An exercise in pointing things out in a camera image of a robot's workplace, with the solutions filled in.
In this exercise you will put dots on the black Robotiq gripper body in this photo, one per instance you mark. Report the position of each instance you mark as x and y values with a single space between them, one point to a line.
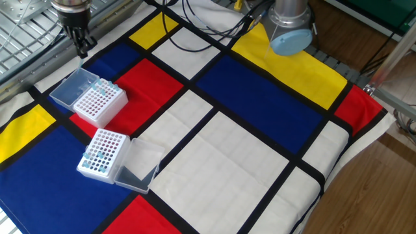
74 20

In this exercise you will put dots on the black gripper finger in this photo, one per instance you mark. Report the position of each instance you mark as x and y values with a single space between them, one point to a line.
88 42
76 40

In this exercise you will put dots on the blue pipette tip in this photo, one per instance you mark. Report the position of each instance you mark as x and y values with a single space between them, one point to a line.
85 163
94 86
100 155
110 84
81 61
99 82
102 169
102 92
116 87
86 155

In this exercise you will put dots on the white pipette tip box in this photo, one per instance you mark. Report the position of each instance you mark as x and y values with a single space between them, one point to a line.
104 113
97 175

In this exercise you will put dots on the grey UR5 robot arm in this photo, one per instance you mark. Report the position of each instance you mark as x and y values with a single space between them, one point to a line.
289 29

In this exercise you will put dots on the silver wrist coupling flange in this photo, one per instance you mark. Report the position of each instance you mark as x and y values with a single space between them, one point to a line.
71 5

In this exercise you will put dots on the perforated metal plate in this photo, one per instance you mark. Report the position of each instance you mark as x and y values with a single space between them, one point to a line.
19 9

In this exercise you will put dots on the yellow plastic clip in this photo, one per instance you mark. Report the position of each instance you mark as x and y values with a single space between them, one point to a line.
238 4

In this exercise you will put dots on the Mondrian pattern colour-block tablecloth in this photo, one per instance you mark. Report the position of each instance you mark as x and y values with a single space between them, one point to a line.
253 97

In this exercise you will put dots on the aluminium frame post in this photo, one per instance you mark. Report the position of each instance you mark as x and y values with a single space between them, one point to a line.
393 55

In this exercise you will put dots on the aluminium frame beam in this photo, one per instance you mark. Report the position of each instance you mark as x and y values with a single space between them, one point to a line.
396 104

